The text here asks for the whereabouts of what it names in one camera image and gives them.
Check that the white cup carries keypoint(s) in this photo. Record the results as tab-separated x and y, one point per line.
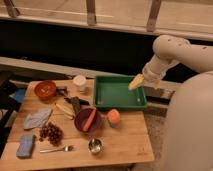
80	83

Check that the small black object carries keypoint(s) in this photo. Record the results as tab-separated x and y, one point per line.
62	90

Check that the small metal cup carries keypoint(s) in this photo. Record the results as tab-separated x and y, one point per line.
95	146

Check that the purple bowl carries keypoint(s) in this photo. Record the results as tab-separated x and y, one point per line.
82	117

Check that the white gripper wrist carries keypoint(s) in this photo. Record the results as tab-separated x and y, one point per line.
154	71

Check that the green plastic tray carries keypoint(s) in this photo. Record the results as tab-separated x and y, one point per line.
112	92

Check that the blue sponge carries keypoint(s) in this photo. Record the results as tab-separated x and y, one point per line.
26	146

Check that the orange apple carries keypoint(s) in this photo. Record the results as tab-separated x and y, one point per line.
113	117

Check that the red bowl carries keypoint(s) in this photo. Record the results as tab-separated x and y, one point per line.
45	90

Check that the wooden cutting board table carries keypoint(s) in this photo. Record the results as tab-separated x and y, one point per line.
128	143

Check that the orange carrot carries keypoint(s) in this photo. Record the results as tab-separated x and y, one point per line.
89	120

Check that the dark knife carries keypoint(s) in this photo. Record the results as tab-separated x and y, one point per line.
76	103

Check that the bunch of dark grapes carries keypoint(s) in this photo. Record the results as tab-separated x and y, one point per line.
52	133

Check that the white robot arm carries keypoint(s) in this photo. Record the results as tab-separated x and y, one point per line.
188	138

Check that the grey cloth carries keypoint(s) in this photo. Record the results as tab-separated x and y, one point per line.
37	119

